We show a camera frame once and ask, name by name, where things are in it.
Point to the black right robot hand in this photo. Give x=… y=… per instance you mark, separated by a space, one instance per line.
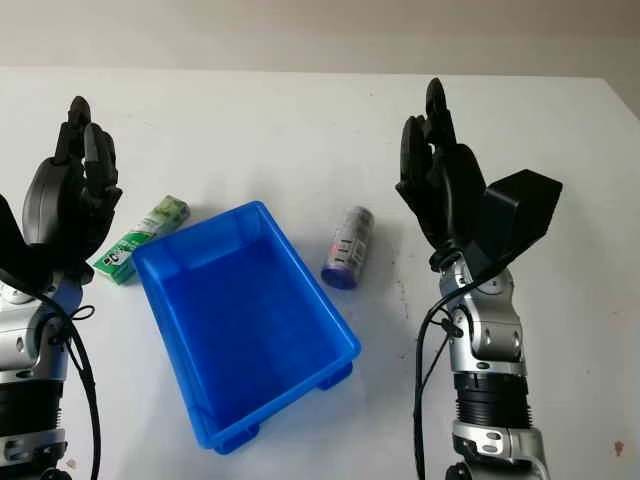
x=450 y=190

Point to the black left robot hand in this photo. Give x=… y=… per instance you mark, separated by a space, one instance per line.
x=60 y=200

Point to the green cardboard box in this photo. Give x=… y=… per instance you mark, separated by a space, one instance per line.
x=135 y=240

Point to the silver can with purple lid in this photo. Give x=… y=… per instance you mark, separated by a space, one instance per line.
x=347 y=250

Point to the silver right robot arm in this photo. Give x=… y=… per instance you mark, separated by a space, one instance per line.
x=492 y=350

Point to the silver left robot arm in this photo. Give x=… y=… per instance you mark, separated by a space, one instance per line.
x=30 y=360

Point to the blue plastic tray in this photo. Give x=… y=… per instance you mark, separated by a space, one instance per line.
x=250 y=320

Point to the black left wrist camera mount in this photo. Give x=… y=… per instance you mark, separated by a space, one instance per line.
x=9 y=235

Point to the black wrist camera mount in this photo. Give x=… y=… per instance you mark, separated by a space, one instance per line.
x=520 y=215
x=9 y=235

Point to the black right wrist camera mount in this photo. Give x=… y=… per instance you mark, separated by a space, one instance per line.
x=520 y=215

